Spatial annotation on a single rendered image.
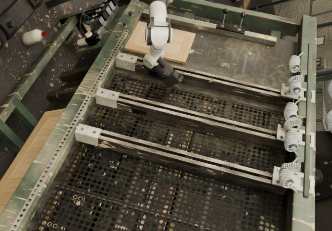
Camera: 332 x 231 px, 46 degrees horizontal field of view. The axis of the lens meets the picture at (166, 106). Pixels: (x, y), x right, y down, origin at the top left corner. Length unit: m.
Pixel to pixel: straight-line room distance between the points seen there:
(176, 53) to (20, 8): 1.15
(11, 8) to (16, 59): 0.39
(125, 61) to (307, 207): 1.30
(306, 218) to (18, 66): 2.21
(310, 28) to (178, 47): 0.92
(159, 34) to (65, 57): 1.66
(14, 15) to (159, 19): 1.28
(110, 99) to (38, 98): 1.09
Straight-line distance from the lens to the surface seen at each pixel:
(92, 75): 2.34
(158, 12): 2.00
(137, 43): 2.61
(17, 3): 2.99
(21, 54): 3.15
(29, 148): 2.62
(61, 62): 3.42
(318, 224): 2.50
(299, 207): 1.90
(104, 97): 2.18
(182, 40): 2.67
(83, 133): 2.03
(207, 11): 3.00
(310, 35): 2.83
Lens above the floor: 2.30
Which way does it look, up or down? 29 degrees down
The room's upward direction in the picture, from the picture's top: 81 degrees clockwise
